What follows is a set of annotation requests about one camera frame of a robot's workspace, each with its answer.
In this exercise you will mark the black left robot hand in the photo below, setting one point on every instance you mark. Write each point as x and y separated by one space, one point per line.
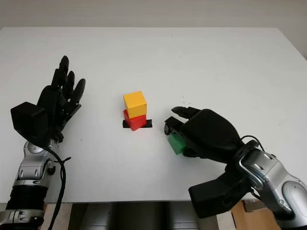
51 100

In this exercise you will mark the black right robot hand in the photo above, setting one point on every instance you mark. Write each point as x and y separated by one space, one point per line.
211 134

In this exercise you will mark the green wooden block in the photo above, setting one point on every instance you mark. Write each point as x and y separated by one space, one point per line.
176 145

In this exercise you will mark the red wooden block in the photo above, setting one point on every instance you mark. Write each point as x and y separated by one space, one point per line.
135 122

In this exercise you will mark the yellow wooden block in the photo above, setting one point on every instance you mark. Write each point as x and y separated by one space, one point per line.
135 104

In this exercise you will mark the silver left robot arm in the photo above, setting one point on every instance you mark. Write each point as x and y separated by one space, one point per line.
28 172

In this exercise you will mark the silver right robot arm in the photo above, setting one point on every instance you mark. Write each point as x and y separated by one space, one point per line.
271 177

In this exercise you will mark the black tape strip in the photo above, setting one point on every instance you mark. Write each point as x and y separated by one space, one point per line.
149 123

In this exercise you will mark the brown cardboard box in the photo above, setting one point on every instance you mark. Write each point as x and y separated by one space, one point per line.
253 206

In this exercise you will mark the white table leg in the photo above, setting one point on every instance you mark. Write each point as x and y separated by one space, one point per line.
223 222

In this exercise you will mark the dark robot torso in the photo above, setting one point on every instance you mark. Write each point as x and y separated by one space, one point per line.
134 216

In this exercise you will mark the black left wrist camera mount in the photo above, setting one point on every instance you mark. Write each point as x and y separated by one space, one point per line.
30 122

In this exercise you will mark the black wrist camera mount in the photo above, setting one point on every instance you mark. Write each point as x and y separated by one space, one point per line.
213 196
30 122

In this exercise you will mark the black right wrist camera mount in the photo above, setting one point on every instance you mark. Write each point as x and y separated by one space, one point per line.
213 196

